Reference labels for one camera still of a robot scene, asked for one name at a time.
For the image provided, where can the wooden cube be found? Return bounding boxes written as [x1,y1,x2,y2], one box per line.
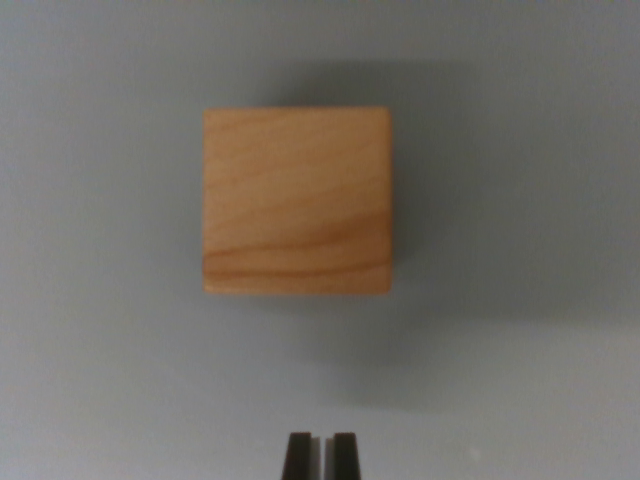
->
[201,105,395,296]

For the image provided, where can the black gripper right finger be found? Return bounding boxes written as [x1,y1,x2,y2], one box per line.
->
[325,432,363,480]

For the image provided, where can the gray plastic bin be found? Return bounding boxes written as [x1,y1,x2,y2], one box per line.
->
[0,0,640,480]

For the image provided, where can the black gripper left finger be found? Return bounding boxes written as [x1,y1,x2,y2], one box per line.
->
[280,431,324,480]

